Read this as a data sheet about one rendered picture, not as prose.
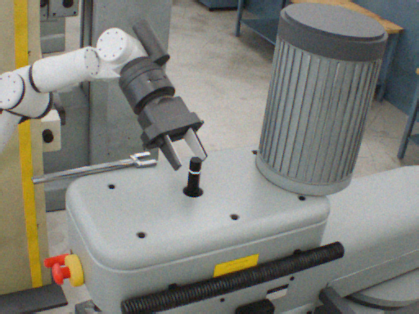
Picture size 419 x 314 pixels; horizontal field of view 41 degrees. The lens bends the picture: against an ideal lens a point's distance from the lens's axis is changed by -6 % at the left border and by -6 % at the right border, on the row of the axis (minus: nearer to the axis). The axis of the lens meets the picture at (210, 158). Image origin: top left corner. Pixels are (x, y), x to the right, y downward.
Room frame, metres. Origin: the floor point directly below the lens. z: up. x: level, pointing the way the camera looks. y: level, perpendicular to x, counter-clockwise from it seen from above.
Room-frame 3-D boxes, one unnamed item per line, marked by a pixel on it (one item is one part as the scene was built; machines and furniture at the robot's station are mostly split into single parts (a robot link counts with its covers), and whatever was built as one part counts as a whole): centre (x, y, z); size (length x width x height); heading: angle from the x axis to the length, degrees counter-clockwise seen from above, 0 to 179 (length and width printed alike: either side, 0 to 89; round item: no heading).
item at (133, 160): (0.90, 0.21, 1.89); 0.24 x 0.04 x 0.01; 123
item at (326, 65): (1.01, -0.19, 2.05); 0.20 x 0.20 x 0.32
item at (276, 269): (0.77, -0.08, 1.79); 0.45 x 0.04 x 0.04; 121
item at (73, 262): (0.76, 0.22, 1.76); 0.06 x 0.02 x 0.06; 31
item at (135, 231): (0.89, 0.01, 1.81); 0.47 x 0.26 x 0.16; 121
